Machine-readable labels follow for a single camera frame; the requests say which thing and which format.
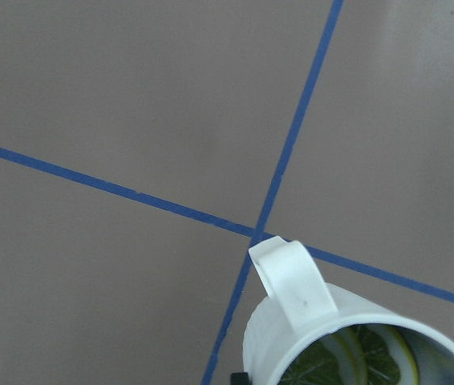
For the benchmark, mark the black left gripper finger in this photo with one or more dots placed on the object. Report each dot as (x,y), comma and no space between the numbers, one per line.
(239,378)

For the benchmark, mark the white ceramic mug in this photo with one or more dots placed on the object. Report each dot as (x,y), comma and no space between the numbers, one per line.
(300,308)

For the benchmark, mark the lemon slice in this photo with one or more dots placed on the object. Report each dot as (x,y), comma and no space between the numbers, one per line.
(358,354)

